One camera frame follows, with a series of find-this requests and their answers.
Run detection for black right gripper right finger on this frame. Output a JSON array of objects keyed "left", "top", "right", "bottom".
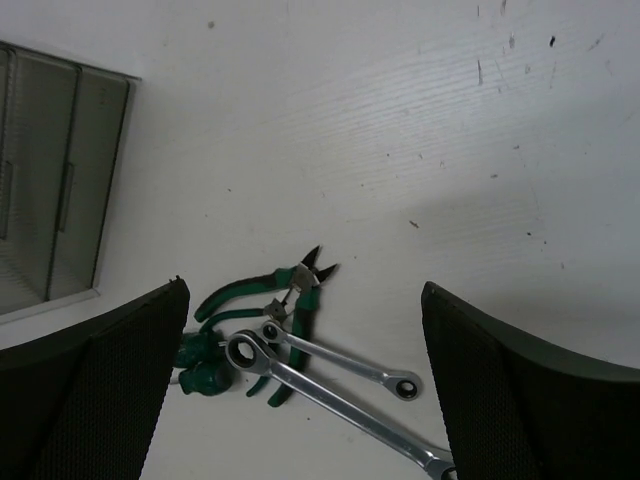
[{"left": 421, "top": 282, "right": 639, "bottom": 479}]

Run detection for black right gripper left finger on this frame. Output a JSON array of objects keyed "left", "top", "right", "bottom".
[{"left": 1, "top": 278, "right": 190, "bottom": 479}]

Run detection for small silver ratchet wrench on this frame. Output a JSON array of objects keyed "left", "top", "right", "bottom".
[{"left": 258, "top": 320, "right": 423, "bottom": 401}]

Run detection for large silver ratchet wrench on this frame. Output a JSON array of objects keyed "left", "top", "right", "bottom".
[{"left": 226, "top": 330, "right": 456, "bottom": 479}]

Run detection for small green cutting pliers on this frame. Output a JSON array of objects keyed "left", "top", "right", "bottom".
[{"left": 196, "top": 298, "right": 288, "bottom": 373}]

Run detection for large green cutting pliers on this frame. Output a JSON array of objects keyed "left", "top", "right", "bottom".
[{"left": 193, "top": 244, "right": 339, "bottom": 408}]

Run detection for clear plastic drawer organizer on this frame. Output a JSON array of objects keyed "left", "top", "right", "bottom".
[{"left": 1, "top": 42, "right": 139, "bottom": 323}]

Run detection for green stubby phillips screwdriver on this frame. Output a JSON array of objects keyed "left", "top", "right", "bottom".
[{"left": 173, "top": 330, "right": 226, "bottom": 369}]

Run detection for green stubby flat screwdriver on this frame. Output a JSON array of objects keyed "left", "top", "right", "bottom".
[{"left": 171, "top": 362, "right": 234, "bottom": 397}]

